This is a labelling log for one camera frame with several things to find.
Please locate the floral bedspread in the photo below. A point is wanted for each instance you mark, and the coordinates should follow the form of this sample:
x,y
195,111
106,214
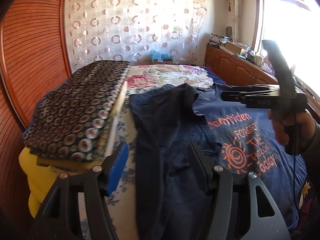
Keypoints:
x,y
146,77

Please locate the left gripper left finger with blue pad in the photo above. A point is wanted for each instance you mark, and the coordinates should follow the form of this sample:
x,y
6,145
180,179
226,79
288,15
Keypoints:
x,y
59,215

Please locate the dark patterned folded cloth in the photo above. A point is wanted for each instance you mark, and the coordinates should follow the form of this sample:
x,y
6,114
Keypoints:
x,y
70,122

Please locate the white circle-patterned curtain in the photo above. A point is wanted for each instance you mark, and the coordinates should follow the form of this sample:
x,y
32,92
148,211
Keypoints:
x,y
132,30

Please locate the cardboard box on sideboard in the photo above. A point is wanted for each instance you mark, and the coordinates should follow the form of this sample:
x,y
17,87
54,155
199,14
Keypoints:
x,y
233,48

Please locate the navy blue blanket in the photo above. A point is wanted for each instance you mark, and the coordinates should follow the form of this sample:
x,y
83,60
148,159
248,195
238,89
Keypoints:
x,y
214,77

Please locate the navy blue printed t-shirt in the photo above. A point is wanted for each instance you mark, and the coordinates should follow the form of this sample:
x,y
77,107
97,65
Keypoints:
x,y
170,202

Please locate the person's right hand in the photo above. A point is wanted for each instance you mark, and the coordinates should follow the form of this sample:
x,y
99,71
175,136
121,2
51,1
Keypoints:
x,y
303,125

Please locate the yellow cushion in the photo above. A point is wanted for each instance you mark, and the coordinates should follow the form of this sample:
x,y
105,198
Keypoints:
x,y
42,173

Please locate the blue floral white sheet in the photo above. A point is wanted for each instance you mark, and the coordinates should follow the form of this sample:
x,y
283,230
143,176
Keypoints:
x,y
121,203

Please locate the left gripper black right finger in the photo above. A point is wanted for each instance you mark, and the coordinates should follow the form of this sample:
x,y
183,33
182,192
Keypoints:
x,y
241,205

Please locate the wooden louvered wardrobe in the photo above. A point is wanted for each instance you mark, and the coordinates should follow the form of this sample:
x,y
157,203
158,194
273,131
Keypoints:
x,y
33,61

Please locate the wooden sideboard cabinet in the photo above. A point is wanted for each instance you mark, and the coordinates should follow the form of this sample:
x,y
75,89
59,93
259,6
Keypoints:
x,y
233,70

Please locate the light blue box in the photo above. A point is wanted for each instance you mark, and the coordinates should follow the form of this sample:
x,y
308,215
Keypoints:
x,y
158,58

